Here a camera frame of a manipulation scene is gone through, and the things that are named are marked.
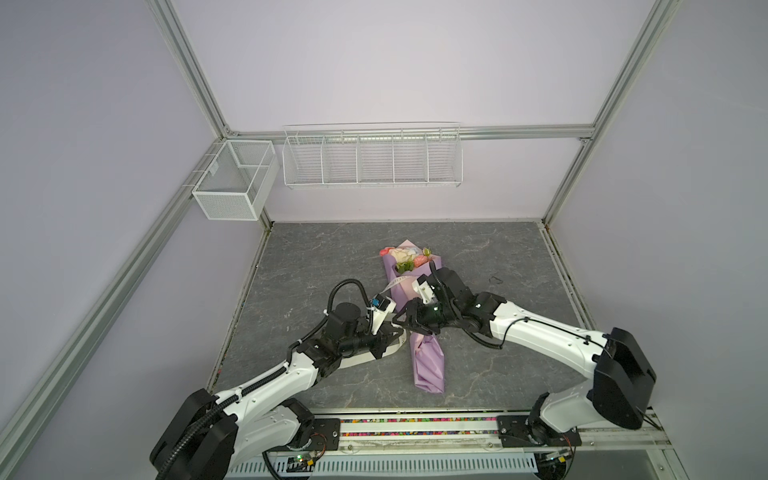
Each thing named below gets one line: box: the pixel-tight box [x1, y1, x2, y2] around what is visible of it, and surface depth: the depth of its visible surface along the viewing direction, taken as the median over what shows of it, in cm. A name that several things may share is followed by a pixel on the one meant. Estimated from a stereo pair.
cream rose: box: [389, 247, 417, 263], surface depth 104 cm
